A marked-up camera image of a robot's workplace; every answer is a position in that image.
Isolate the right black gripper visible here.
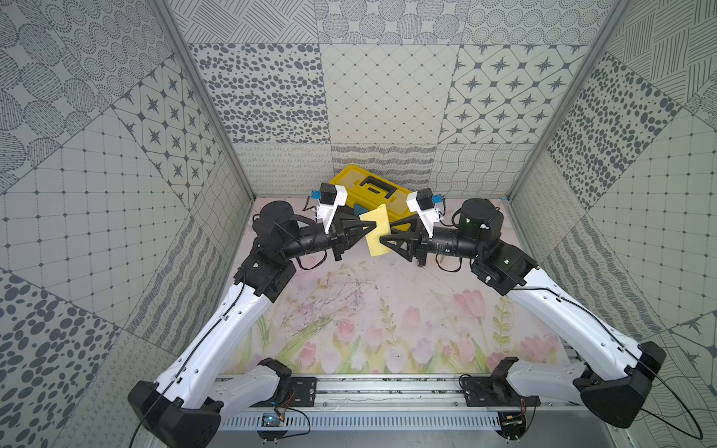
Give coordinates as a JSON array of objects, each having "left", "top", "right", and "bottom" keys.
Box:
[{"left": 379, "top": 215, "right": 483, "bottom": 267}]

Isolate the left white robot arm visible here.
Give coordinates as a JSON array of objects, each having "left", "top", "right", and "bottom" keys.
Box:
[{"left": 128, "top": 201, "right": 377, "bottom": 447}]

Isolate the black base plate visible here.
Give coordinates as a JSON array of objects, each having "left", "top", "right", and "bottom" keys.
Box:
[
  {"left": 251, "top": 376, "right": 317, "bottom": 408},
  {"left": 457, "top": 374, "right": 541, "bottom": 408}
]

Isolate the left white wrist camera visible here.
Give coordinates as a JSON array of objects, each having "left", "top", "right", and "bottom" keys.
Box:
[{"left": 310, "top": 183, "right": 348, "bottom": 234}]

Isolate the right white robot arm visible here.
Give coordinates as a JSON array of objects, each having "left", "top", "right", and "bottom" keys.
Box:
[{"left": 380, "top": 194, "right": 666, "bottom": 429}]

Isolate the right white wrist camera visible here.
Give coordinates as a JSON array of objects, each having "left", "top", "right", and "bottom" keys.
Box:
[{"left": 406, "top": 188, "right": 444, "bottom": 238}]

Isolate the aluminium mounting rail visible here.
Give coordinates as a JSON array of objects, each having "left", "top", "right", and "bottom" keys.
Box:
[{"left": 159, "top": 372, "right": 622, "bottom": 416}]

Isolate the yellow square paper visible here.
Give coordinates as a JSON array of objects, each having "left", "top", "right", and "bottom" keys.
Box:
[{"left": 360, "top": 205, "right": 391, "bottom": 257}]

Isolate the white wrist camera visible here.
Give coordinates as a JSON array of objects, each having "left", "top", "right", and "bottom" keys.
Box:
[
  {"left": 310, "top": 183, "right": 348, "bottom": 234},
  {"left": 406, "top": 188, "right": 444, "bottom": 238}
]

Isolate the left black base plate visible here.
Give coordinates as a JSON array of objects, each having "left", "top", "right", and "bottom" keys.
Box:
[{"left": 251, "top": 376, "right": 317, "bottom": 408}]

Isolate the yellow black toolbox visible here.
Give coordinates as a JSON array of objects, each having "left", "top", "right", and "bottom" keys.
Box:
[{"left": 330, "top": 165, "right": 412, "bottom": 222}]

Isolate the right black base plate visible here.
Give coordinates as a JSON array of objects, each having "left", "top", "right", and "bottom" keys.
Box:
[{"left": 457, "top": 374, "right": 541, "bottom": 408}]

